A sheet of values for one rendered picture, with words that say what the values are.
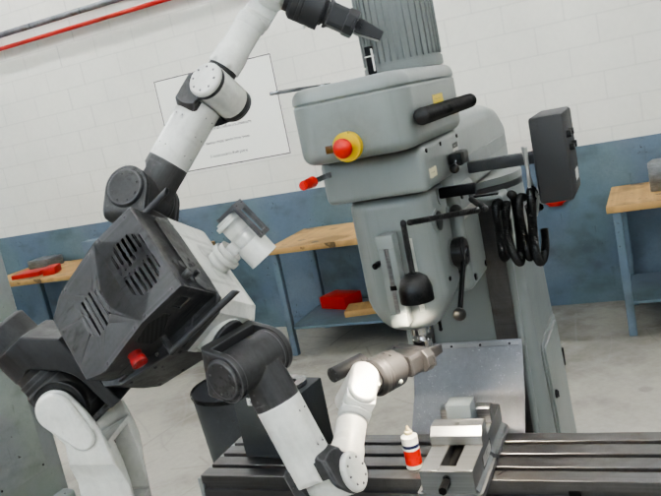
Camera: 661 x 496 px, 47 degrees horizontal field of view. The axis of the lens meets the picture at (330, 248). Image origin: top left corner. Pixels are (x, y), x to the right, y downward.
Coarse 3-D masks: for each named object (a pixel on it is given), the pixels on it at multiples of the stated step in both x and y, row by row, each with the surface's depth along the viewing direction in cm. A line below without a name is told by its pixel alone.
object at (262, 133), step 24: (264, 72) 639; (168, 96) 680; (264, 96) 644; (240, 120) 658; (264, 120) 650; (216, 144) 673; (240, 144) 664; (264, 144) 655; (288, 144) 647; (192, 168) 689
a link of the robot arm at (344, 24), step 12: (312, 0) 162; (324, 0) 163; (312, 12) 163; (324, 12) 164; (336, 12) 163; (348, 12) 163; (360, 12) 163; (312, 24) 165; (324, 24) 166; (336, 24) 164; (348, 24) 162; (348, 36) 169
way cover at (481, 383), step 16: (448, 352) 219; (464, 352) 217; (480, 352) 215; (496, 352) 214; (512, 352) 212; (448, 368) 218; (464, 368) 216; (480, 368) 214; (496, 368) 213; (512, 368) 211; (416, 384) 221; (432, 384) 219; (448, 384) 218; (464, 384) 215; (480, 384) 213; (496, 384) 212; (512, 384) 210; (416, 400) 220; (432, 400) 218; (448, 400) 216; (480, 400) 212; (496, 400) 210; (512, 400) 208; (416, 416) 217; (512, 416) 206; (416, 432) 215; (512, 432) 203
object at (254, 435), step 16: (304, 384) 201; (320, 384) 205; (304, 400) 198; (320, 400) 204; (240, 416) 208; (256, 416) 205; (320, 416) 204; (256, 432) 206; (256, 448) 208; (272, 448) 205
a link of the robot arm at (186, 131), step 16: (208, 64) 158; (192, 80) 159; (208, 80) 157; (176, 96) 161; (192, 96) 159; (208, 96) 157; (176, 112) 161; (192, 112) 160; (208, 112) 161; (176, 128) 160; (192, 128) 160; (208, 128) 162; (160, 144) 160; (176, 144) 159; (192, 144) 161; (176, 160) 160; (192, 160) 163
